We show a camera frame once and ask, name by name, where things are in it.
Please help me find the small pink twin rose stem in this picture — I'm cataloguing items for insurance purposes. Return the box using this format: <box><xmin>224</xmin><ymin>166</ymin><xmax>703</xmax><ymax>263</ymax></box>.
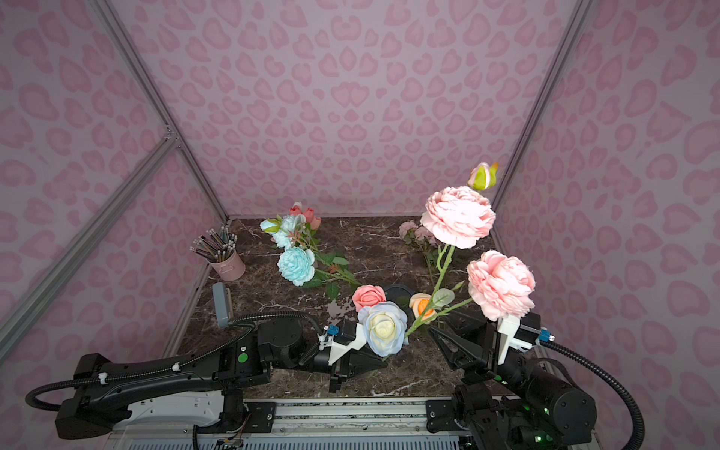
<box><xmin>399</xmin><ymin>220</ymin><xmax>439</xmax><ymax>275</ymax></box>

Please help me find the light pink double peony stem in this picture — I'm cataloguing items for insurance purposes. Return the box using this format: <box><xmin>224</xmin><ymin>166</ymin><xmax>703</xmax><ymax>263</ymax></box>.
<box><xmin>405</xmin><ymin>187</ymin><xmax>536</xmax><ymax>337</ymax></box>

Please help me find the pink rosebud spray stem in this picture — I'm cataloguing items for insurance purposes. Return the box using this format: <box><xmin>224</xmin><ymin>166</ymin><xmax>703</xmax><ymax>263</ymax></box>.
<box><xmin>467</xmin><ymin>162</ymin><xmax>499</xmax><ymax>191</ymax></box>

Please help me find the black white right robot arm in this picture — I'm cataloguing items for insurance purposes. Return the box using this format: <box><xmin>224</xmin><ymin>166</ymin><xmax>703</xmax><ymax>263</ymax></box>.
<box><xmin>426</xmin><ymin>312</ymin><xmax>646</xmax><ymax>449</ymax></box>

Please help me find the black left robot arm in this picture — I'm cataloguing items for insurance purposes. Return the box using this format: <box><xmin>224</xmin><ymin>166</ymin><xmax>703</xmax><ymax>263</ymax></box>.
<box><xmin>25</xmin><ymin>311</ymin><xmax>386</xmax><ymax>440</ymax></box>

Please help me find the purple glass vase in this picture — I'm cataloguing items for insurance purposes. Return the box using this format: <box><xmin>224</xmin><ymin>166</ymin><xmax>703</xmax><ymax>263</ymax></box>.
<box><xmin>384</xmin><ymin>283</ymin><xmax>416</xmax><ymax>309</ymax></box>

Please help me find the white rose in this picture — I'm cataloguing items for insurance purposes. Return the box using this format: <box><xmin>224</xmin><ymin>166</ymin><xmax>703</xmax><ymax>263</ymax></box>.
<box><xmin>358</xmin><ymin>302</ymin><xmax>408</xmax><ymax>357</ymax></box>

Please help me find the yellow peach rose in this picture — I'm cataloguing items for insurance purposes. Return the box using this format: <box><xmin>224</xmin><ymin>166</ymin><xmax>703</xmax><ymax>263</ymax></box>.
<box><xmin>409</xmin><ymin>292</ymin><xmax>437</xmax><ymax>324</ymax></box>

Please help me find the salmon pink rose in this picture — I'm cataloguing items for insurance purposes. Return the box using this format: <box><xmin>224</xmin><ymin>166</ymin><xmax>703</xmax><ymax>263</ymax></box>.
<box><xmin>352</xmin><ymin>285</ymin><xmax>386</xmax><ymax>312</ymax></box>

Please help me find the tulip bunch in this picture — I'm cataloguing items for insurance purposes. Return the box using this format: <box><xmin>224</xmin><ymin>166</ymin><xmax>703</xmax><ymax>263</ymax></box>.
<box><xmin>260</xmin><ymin>202</ymin><xmax>322</xmax><ymax>251</ymax></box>

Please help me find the grey rectangular eraser block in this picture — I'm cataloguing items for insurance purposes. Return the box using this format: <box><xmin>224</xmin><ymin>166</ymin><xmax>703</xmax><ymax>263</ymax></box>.
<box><xmin>212</xmin><ymin>282</ymin><xmax>234</xmax><ymax>329</ymax></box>

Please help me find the pink pen cup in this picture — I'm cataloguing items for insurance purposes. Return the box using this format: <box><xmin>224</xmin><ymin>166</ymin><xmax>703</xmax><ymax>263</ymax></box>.
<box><xmin>210</xmin><ymin>250</ymin><xmax>246</xmax><ymax>282</ymax></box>

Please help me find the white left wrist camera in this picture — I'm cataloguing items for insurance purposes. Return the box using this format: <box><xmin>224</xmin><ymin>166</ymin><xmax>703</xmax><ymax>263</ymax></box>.
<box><xmin>319</xmin><ymin>320</ymin><xmax>368</xmax><ymax>366</ymax></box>

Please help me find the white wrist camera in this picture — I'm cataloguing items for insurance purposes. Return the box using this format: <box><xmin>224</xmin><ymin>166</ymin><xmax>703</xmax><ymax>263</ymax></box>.
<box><xmin>496</xmin><ymin>312</ymin><xmax>555</xmax><ymax>366</ymax></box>
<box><xmin>319</xmin><ymin>320</ymin><xmax>368</xmax><ymax>366</ymax></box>

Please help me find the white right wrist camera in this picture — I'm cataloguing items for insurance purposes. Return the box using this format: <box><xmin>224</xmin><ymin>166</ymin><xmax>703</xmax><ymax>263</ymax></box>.
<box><xmin>496</xmin><ymin>312</ymin><xmax>555</xmax><ymax>366</ymax></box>

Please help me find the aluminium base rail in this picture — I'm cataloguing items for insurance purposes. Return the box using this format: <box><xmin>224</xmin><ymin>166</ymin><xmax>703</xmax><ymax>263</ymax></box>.
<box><xmin>105</xmin><ymin>395</ymin><xmax>474</xmax><ymax>449</ymax></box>

